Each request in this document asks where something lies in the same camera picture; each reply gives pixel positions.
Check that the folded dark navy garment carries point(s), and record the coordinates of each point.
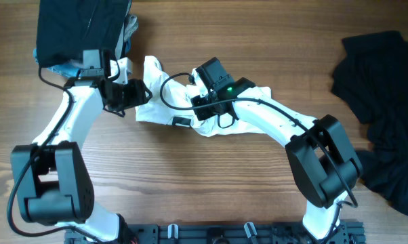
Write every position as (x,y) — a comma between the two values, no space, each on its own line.
(66,28)

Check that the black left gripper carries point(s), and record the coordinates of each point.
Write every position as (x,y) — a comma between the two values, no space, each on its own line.
(138,88)

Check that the white Puma t-shirt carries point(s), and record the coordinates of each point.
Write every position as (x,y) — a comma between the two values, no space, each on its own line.
(176,94)

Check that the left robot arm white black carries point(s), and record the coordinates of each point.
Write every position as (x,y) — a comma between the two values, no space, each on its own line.
(52,188)

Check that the folded blue jeans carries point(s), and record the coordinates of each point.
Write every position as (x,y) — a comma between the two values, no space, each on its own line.
(71,63)

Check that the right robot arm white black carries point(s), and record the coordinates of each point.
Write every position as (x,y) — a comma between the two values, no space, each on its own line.
(322,159)

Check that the folded grey garment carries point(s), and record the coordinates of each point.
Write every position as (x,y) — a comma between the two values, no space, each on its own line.
(129,27)

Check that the black garment pile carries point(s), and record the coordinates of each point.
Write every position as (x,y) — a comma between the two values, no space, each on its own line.
(373,80)

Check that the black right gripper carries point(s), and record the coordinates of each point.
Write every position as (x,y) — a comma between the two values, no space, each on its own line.
(202,113)

